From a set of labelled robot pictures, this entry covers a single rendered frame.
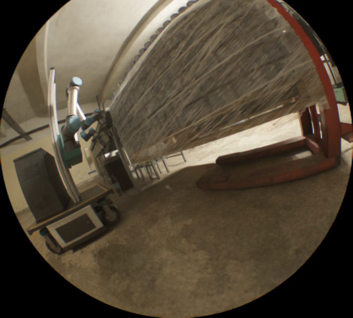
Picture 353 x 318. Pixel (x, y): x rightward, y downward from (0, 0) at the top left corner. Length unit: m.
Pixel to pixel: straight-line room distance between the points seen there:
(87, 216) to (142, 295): 0.67
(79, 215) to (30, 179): 0.50
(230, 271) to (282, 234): 0.25
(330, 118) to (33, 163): 1.91
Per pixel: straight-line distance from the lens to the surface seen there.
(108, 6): 4.55
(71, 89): 1.17
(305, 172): 0.85
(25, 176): 1.19
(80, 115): 1.23
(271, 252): 0.57
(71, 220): 1.05
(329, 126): 0.83
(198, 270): 0.58
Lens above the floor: 0.52
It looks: 3 degrees down
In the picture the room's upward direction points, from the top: 22 degrees counter-clockwise
